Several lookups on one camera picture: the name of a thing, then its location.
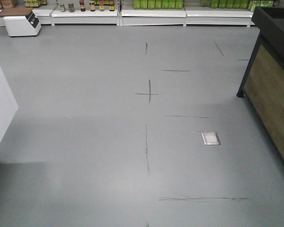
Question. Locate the silver floor outlet cover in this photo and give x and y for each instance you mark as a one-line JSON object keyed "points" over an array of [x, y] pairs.
{"points": [[210, 138]]}

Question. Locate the white store shelf unit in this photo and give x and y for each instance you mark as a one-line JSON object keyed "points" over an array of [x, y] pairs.
{"points": [[124, 14]]}

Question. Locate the white box appliance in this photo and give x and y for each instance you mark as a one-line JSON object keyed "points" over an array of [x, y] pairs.
{"points": [[21, 22]]}

